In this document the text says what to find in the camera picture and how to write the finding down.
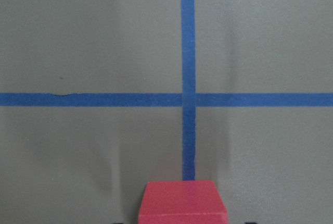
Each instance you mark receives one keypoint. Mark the red block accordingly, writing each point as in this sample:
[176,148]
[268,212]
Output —
[182,202]

